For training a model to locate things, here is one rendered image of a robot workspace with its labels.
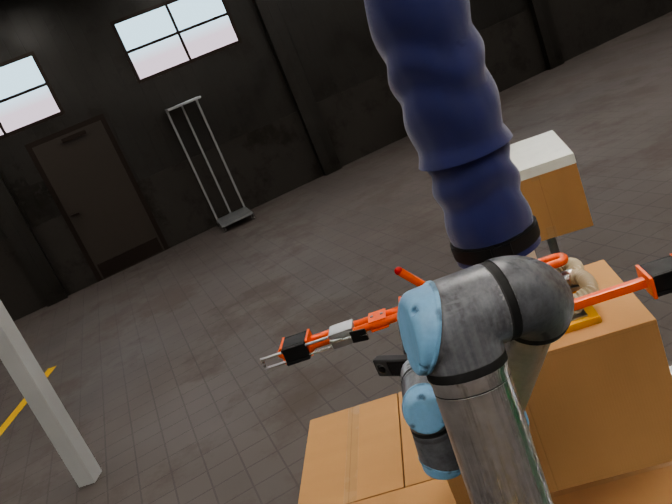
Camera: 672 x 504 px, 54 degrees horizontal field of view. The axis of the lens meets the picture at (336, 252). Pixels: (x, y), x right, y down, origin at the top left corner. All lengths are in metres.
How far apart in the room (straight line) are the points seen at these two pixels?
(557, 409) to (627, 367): 0.19
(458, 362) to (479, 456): 0.14
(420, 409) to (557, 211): 2.36
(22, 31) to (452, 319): 9.73
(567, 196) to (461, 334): 2.72
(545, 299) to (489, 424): 0.18
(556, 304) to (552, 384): 0.79
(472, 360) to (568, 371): 0.83
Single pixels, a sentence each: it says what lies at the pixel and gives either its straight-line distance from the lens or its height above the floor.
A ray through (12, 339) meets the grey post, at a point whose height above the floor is 1.07.
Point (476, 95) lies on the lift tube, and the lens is 1.57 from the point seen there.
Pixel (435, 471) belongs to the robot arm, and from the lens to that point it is 1.45.
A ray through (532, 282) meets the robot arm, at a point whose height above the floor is 1.58.
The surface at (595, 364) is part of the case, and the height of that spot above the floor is 1.05.
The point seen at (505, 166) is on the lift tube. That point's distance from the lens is 1.63.
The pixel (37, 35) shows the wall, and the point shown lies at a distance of 10.35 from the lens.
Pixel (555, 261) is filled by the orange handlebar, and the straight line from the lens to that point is 1.78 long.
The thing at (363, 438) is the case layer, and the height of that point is 0.54.
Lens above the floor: 1.97
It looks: 17 degrees down
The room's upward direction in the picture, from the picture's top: 22 degrees counter-clockwise
